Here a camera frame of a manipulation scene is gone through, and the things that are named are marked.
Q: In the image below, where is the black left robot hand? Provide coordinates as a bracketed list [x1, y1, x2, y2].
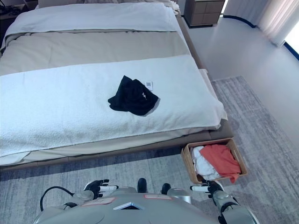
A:
[84, 179, 120, 195]

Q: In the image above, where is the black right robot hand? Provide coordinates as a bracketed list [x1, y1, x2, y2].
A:
[190, 179, 224, 195]

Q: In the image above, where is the black garment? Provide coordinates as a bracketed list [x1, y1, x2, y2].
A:
[107, 75, 160, 117]

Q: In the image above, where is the wicker laundry basket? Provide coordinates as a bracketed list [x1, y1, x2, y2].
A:
[180, 137, 249, 184]

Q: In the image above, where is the bed with beige sheet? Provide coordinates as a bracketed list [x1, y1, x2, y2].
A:
[0, 9, 235, 172]

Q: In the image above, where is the white cloth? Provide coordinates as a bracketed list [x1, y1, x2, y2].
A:
[190, 146, 221, 181]

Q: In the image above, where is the orange cloth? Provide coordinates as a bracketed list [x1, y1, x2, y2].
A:
[200, 144, 242, 184]

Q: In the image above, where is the silver right robot leg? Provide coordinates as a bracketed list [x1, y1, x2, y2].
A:
[161, 183, 193, 204]

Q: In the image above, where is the silver robot leg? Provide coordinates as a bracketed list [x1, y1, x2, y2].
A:
[109, 178, 148, 196]
[161, 183, 193, 204]

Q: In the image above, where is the silver left robot leg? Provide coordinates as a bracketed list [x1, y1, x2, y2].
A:
[109, 178, 148, 196]

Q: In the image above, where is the silver robot torso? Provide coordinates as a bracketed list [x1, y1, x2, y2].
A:
[42, 186, 221, 224]

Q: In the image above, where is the grey rug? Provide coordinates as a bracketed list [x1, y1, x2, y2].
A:
[0, 75, 299, 224]

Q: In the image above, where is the white terry blanket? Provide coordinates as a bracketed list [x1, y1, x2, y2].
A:
[0, 55, 225, 165]

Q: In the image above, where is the blue floor strip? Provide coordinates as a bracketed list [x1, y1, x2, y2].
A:
[221, 14, 256, 29]
[283, 41, 299, 57]

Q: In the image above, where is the wooden nightstand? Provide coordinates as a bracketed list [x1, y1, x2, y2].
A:
[184, 0, 226, 28]

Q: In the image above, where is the white sheer curtain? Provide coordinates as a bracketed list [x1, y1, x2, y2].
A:
[255, 0, 299, 48]

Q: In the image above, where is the cream throw cloth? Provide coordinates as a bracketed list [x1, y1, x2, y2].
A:
[167, 0, 181, 15]

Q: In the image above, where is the dark bedside table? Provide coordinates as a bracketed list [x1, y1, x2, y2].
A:
[0, 0, 39, 22]

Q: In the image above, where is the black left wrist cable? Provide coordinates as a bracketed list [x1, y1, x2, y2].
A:
[40, 186, 76, 212]

